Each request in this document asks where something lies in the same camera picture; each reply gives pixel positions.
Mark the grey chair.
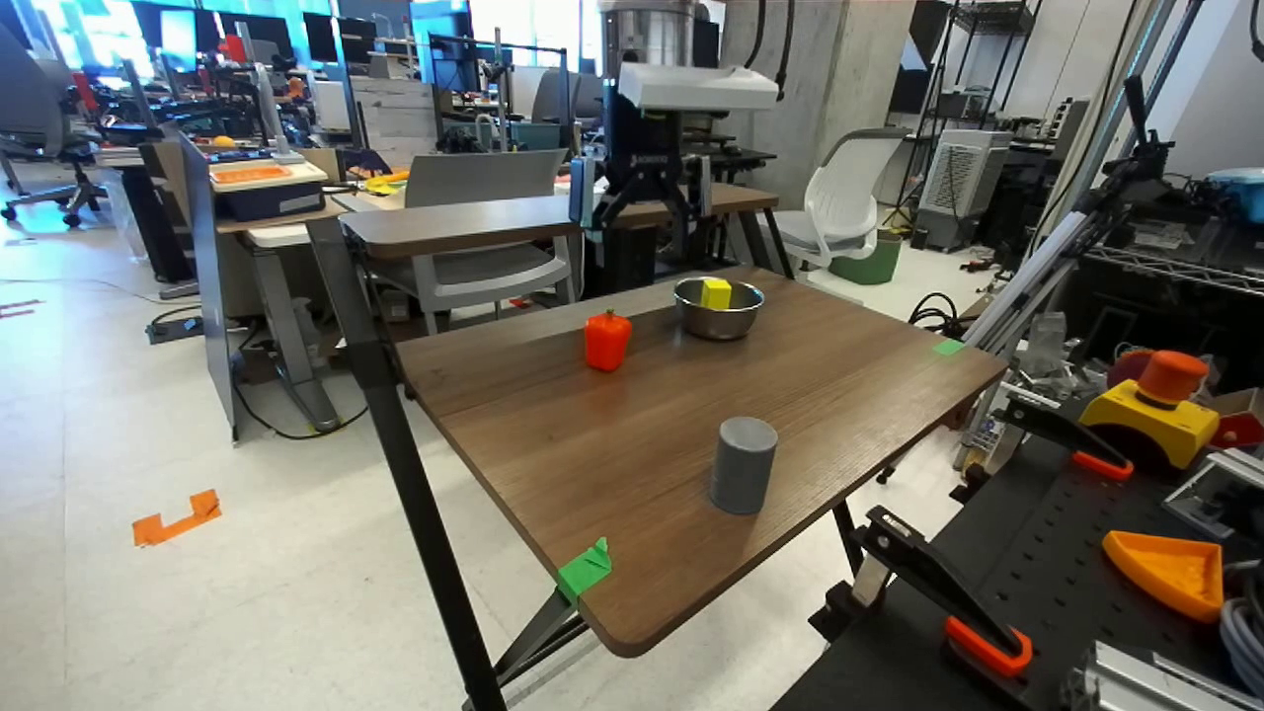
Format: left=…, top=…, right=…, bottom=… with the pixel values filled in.
left=367, top=148, right=581, bottom=335

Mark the white air cooler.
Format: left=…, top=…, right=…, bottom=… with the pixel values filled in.
left=911, top=128, right=1015, bottom=254

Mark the grey cylinder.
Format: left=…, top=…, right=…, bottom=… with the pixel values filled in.
left=709, top=416, right=780, bottom=516

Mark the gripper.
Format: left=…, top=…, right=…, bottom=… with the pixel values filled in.
left=591, top=91, right=714, bottom=264

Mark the green bin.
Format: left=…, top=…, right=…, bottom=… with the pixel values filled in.
left=828, top=231, right=904, bottom=287

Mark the orange triangular tray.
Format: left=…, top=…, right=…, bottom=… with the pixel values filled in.
left=1102, top=529, right=1226, bottom=624

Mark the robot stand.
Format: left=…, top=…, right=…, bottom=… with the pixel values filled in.
left=768, top=433, right=1264, bottom=711

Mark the white office chair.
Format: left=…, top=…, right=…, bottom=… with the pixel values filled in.
left=773, top=127, right=911, bottom=275

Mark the row of monitors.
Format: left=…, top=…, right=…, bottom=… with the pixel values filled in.
left=126, top=0, right=477, bottom=72

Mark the black cable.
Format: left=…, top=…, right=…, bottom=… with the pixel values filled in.
left=907, top=291, right=964, bottom=339

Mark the desk with grey divider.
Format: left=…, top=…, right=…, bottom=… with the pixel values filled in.
left=138, top=128, right=368, bottom=445

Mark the orange toy pepper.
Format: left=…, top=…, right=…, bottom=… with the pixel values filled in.
left=584, top=309, right=634, bottom=374

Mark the metal bowl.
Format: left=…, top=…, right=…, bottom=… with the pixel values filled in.
left=673, top=276, right=767, bottom=343

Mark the black power strip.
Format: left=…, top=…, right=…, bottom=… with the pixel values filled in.
left=145, top=313, right=205, bottom=346

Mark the yellow emergency stop button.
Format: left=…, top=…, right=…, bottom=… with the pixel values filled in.
left=1078, top=350, right=1222, bottom=471

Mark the coil of grey cable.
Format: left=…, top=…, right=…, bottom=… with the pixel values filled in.
left=1219, top=591, right=1264, bottom=697

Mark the orange floor tape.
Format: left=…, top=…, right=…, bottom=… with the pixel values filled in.
left=131, top=489, right=223, bottom=548

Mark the grey box orange top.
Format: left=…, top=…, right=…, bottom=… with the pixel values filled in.
left=207, top=157, right=329, bottom=222

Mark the black office chair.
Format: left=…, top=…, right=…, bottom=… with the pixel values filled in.
left=0, top=22, right=108, bottom=230

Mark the aluminium rail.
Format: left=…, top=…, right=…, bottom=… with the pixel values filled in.
left=1061, top=640, right=1264, bottom=711

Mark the brown table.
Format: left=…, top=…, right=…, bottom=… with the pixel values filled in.
left=339, top=182, right=794, bottom=281

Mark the black wire shelf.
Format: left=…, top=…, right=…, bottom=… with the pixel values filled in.
left=892, top=0, right=1050, bottom=250

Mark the black clamp orange handle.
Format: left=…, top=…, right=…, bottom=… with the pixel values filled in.
left=990, top=394, right=1136, bottom=483
left=851, top=505, right=1035, bottom=679

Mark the black stand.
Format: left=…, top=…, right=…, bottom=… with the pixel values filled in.
left=304, top=215, right=510, bottom=711

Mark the silver metal box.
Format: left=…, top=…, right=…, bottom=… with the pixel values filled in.
left=1162, top=448, right=1264, bottom=541

